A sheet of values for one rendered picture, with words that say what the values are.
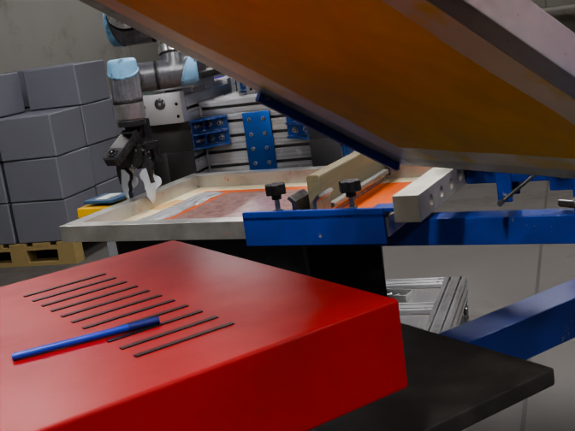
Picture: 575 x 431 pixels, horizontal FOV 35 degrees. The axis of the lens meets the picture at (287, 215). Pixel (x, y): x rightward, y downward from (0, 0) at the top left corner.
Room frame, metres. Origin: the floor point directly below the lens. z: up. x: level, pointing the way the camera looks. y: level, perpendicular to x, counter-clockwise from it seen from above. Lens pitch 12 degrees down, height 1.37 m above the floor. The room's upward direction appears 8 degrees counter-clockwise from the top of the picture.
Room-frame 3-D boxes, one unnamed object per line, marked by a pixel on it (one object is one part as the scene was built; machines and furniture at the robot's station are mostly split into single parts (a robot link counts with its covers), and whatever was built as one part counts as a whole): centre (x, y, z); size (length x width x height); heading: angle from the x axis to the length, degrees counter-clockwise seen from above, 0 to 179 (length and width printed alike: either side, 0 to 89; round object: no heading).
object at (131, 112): (2.28, 0.36, 1.20); 0.08 x 0.08 x 0.05
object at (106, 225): (2.08, 0.03, 0.97); 0.79 x 0.58 x 0.04; 63
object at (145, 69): (2.38, 0.34, 1.28); 0.11 x 0.11 x 0.08; 4
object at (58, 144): (6.58, 1.63, 0.64); 1.29 x 0.86 x 1.28; 161
